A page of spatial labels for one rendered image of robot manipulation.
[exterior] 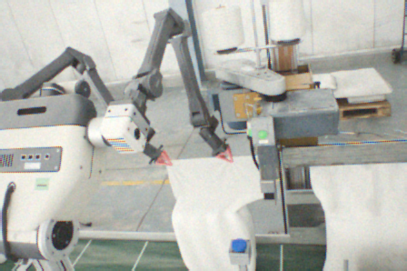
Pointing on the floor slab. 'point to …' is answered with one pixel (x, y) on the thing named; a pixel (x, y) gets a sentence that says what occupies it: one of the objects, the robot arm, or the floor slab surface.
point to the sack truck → (401, 46)
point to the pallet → (363, 108)
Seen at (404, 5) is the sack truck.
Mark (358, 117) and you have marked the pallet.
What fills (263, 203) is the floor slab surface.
